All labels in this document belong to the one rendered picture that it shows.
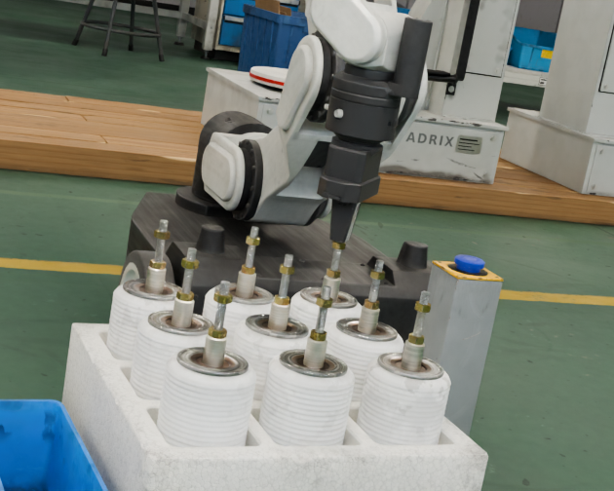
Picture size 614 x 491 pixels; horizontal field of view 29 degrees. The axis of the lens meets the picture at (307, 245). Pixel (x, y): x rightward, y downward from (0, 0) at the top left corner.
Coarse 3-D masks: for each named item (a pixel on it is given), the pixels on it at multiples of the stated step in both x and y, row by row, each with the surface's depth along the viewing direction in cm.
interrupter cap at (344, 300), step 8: (304, 288) 155; (312, 288) 156; (320, 288) 157; (304, 296) 152; (312, 296) 153; (344, 296) 155; (352, 296) 156; (336, 304) 152; (344, 304) 152; (352, 304) 152
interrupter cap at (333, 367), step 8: (288, 352) 130; (296, 352) 131; (304, 352) 131; (280, 360) 127; (288, 360) 128; (296, 360) 129; (328, 360) 130; (336, 360) 130; (288, 368) 126; (296, 368) 125; (304, 368) 126; (312, 368) 127; (320, 368) 128; (328, 368) 128; (336, 368) 128; (344, 368) 128; (312, 376) 125; (320, 376) 125; (328, 376) 125; (336, 376) 126
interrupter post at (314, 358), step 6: (312, 342) 127; (318, 342) 127; (324, 342) 127; (306, 348) 128; (312, 348) 127; (318, 348) 127; (324, 348) 127; (306, 354) 128; (312, 354) 127; (318, 354) 127; (324, 354) 128; (306, 360) 128; (312, 360) 127; (318, 360) 127; (324, 360) 128; (312, 366) 128; (318, 366) 128
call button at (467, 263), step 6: (456, 258) 155; (462, 258) 155; (468, 258) 155; (474, 258) 156; (456, 264) 156; (462, 264) 154; (468, 264) 154; (474, 264) 154; (480, 264) 154; (462, 270) 154; (468, 270) 154; (474, 270) 154
